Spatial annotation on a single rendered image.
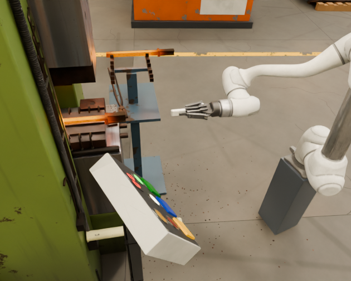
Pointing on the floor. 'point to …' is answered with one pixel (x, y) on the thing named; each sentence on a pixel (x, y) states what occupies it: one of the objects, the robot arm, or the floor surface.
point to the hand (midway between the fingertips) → (178, 112)
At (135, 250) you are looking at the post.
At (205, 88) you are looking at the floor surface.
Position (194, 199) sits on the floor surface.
